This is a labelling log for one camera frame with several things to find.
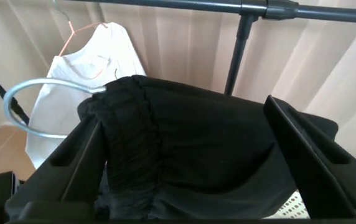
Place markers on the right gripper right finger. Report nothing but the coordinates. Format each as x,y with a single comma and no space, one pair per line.
327,186

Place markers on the black clothes rack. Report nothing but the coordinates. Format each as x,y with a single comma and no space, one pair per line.
321,13

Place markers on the black garment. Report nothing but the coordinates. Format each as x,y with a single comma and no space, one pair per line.
196,140

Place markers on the white printed T-shirt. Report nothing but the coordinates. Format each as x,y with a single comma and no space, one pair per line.
66,87

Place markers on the pink clothes hanger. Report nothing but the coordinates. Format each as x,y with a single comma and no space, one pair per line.
8,102
70,29

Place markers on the white laundry basket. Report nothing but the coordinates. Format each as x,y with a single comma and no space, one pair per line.
293,208

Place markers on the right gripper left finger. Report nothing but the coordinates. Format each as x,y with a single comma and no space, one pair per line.
47,186

